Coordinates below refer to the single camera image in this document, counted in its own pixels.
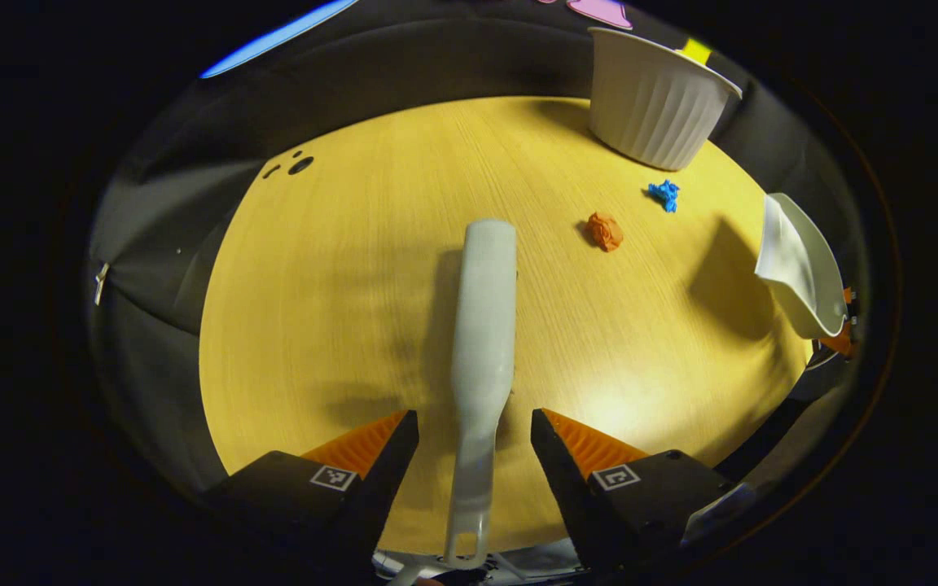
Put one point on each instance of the white garbage bin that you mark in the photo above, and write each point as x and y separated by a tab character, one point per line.
656	114

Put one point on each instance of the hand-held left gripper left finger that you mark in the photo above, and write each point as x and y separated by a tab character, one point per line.
387	488

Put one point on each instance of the orange paper trash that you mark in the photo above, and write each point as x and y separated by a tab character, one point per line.
606	232

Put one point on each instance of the blue paper trash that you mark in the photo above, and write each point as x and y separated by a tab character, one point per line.
666	195

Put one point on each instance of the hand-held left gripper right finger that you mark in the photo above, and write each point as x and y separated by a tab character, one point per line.
567	488

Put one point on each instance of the white cloth clip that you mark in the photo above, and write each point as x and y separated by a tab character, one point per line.
100	282

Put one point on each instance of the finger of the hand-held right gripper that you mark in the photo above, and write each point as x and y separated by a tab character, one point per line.
843	340
848	297

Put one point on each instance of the white dustpan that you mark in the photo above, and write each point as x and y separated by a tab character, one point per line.
795	268

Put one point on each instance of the small white broom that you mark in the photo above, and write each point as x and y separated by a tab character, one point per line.
481	325

